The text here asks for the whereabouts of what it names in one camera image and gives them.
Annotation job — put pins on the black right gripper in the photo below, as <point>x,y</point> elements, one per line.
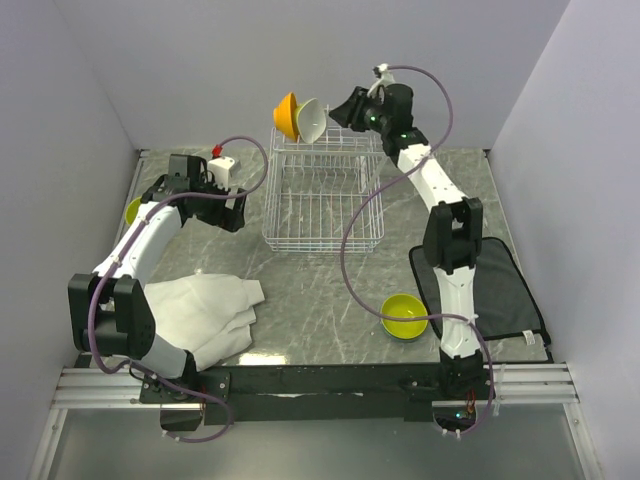
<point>347,113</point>

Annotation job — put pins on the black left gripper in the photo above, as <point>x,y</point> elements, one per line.
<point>230,219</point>

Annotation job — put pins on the white square bowl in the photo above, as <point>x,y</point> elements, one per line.
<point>310,120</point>

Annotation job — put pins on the orange bowl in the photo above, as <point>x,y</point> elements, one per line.
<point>284,117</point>

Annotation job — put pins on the lime green bowl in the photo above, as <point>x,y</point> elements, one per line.
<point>408,308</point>
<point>132,210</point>

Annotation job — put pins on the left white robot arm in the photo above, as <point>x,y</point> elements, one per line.
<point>110,314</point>

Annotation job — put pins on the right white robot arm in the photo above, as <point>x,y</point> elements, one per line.
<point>453,234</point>

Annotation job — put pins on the white cloth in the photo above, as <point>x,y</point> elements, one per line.
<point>209,315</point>

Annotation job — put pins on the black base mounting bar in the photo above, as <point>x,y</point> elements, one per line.
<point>196,407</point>

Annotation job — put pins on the blue bottom stacked bowl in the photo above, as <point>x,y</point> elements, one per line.
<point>404,338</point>

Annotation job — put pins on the dark grey drying mat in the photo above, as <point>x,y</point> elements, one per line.
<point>503,300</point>

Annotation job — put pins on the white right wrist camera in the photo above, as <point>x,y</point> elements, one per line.
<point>383,78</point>

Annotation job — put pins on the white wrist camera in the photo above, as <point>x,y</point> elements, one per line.
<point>223,168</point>
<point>383,78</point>

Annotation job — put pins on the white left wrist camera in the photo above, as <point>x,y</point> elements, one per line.
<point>223,168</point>

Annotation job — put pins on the white wire dish rack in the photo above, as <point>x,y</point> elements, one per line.
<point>313,190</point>

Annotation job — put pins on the aluminium front rail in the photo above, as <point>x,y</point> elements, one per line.
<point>519,384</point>

